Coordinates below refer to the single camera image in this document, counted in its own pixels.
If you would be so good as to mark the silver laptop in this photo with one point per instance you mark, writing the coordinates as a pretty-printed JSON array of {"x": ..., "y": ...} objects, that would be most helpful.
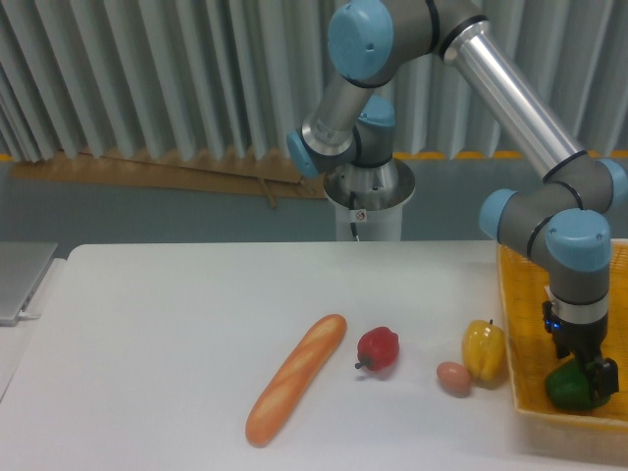
[{"x": 23, "y": 267}]

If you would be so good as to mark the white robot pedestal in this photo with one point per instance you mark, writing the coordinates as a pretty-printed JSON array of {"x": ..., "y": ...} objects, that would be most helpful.
[{"x": 368, "y": 202}]

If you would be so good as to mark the baguette bread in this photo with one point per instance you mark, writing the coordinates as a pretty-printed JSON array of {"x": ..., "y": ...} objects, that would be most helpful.
[{"x": 280, "y": 397}]

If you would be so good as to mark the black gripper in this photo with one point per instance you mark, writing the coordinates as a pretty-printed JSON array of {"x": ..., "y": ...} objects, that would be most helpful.
[{"x": 584, "y": 341}]

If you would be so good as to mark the brown egg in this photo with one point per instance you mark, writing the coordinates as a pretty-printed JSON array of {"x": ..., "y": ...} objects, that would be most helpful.
[{"x": 454, "y": 377}]

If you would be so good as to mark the yellow woven basket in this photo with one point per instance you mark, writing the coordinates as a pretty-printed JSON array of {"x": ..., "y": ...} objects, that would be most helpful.
[{"x": 530, "y": 350}]

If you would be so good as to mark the red bell pepper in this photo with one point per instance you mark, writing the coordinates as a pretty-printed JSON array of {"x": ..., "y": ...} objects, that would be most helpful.
[{"x": 377, "y": 349}]

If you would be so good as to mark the green bell pepper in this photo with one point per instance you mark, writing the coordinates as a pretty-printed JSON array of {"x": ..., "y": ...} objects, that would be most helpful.
[{"x": 571, "y": 387}]

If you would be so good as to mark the yellow bell pepper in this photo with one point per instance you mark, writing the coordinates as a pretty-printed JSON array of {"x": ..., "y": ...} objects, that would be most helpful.
[{"x": 483, "y": 350}]

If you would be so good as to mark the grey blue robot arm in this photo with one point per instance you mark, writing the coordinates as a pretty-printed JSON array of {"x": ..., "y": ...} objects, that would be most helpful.
[{"x": 561, "y": 228}]

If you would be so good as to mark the brown cardboard sheet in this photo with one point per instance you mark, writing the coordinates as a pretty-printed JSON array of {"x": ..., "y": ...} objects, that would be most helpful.
[{"x": 272, "y": 177}]

